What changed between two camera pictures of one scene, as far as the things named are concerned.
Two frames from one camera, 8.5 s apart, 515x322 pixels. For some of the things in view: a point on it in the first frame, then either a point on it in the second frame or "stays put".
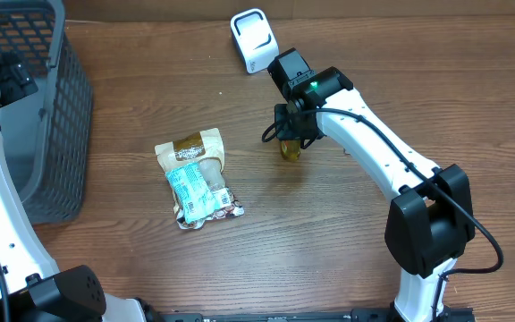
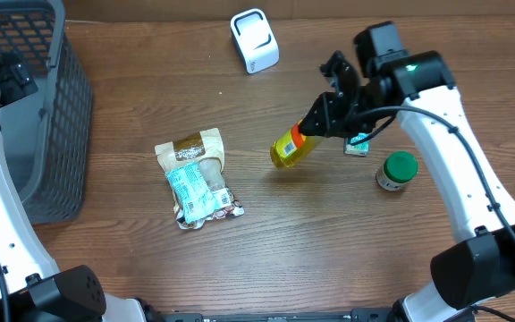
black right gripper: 287,131 -> 327,108
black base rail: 448,314 stays put
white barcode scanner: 256,38 stays put
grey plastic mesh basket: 46,133 stays put
